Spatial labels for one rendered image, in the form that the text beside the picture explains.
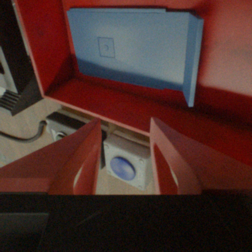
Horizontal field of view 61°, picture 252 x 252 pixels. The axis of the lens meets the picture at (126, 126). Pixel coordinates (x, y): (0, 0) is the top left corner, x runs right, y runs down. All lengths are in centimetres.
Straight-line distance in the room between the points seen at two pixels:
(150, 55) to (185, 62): 4
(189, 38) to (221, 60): 3
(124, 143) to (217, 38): 17
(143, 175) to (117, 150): 5
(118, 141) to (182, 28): 16
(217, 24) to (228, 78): 5
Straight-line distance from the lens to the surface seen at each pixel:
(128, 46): 23
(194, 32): 18
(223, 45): 20
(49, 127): 37
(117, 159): 29
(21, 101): 30
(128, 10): 22
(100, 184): 45
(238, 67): 21
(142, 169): 29
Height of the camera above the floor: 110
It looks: 42 degrees down
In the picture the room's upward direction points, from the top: 136 degrees counter-clockwise
